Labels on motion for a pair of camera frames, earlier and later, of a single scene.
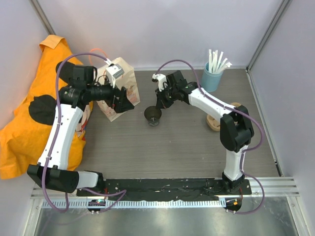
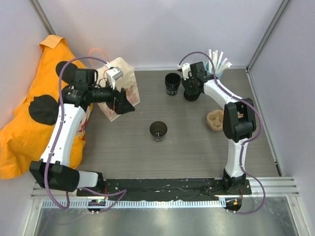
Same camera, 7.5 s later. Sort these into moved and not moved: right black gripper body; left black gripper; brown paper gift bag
Moved: right black gripper body
Not moved: left black gripper; brown paper gift bag
